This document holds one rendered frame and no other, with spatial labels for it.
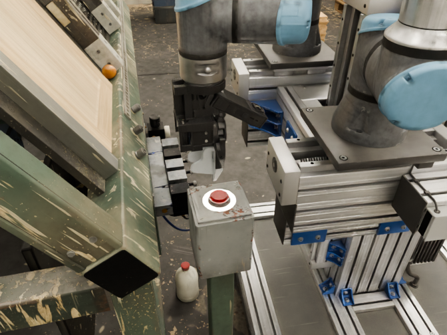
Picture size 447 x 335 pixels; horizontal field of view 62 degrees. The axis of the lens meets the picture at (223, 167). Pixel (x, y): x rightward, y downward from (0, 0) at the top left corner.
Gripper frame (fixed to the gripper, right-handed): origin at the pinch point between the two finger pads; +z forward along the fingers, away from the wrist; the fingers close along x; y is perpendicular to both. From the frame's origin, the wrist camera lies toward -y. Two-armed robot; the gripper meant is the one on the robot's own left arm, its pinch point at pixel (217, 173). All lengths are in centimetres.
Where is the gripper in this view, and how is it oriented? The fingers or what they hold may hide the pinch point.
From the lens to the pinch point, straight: 72.9
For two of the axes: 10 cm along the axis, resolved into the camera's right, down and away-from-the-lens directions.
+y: -9.7, 1.4, -1.8
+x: 2.3, 5.8, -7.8
